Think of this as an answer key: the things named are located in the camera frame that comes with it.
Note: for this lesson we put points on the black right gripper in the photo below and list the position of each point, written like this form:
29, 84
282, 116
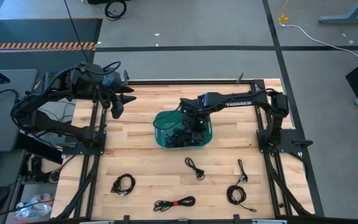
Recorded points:
196, 119

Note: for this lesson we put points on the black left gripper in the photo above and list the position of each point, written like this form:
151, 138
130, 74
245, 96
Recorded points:
118, 107

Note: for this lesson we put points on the teal plastic bin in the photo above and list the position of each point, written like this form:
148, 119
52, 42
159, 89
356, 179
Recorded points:
160, 124

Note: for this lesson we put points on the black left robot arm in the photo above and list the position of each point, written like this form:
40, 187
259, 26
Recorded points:
82, 84

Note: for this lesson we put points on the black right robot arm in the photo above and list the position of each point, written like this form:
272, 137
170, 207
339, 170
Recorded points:
238, 103

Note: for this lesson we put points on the black mat with hazard stripes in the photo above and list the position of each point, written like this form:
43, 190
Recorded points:
42, 31

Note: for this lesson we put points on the yellow plug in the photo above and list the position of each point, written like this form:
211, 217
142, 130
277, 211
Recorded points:
283, 19

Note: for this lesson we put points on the clear plastic bag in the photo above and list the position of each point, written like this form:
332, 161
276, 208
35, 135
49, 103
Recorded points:
34, 208

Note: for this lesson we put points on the grey metal table leg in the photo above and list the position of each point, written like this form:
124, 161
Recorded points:
346, 19

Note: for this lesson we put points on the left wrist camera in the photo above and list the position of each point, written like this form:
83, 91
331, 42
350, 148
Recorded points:
109, 81

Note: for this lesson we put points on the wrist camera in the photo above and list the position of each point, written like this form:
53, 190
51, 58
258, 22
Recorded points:
202, 99
109, 81

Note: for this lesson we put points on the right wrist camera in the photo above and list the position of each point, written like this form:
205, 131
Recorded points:
202, 99

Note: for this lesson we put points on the black table frame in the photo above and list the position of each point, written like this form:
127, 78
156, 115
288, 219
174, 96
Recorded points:
182, 82

